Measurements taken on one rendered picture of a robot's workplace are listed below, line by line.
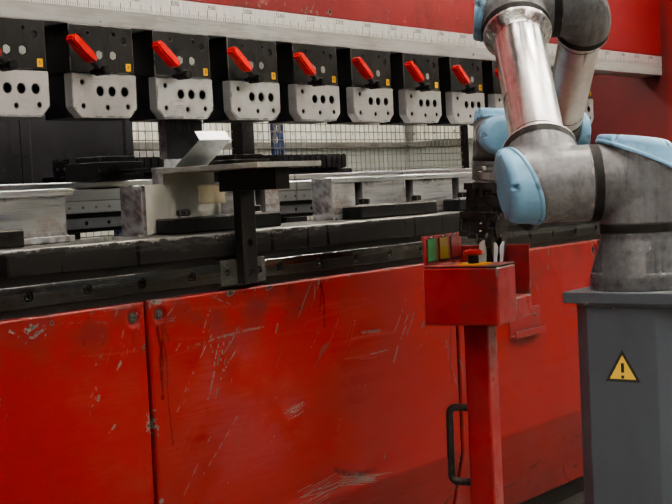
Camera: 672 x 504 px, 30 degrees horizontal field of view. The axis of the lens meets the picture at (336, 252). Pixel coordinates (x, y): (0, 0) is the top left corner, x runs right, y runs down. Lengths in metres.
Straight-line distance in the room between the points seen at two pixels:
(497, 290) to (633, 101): 1.91
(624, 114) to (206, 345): 2.32
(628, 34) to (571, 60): 1.75
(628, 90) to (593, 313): 2.47
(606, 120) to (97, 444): 2.61
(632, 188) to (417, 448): 1.15
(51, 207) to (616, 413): 1.02
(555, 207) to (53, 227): 0.88
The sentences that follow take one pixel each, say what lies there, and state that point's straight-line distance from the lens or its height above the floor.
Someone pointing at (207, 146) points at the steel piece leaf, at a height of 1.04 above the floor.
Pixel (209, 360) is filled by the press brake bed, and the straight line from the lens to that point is 2.33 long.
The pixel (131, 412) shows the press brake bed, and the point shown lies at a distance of 2.21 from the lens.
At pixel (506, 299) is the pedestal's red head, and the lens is 2.53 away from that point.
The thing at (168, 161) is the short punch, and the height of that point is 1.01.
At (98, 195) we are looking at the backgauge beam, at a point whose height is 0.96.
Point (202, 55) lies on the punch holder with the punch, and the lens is 2.49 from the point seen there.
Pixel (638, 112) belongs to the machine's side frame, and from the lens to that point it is 4.30.
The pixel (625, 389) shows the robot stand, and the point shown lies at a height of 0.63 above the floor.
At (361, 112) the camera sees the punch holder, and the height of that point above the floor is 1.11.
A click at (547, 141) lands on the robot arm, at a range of 1.91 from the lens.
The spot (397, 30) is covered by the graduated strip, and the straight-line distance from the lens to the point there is 3.00.
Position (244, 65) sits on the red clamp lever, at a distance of 2.52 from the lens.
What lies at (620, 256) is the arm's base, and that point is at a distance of 1.90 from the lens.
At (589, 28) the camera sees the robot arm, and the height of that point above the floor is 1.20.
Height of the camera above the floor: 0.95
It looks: 3 degrees down
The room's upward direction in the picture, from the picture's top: 3 degrees counter-clockwise
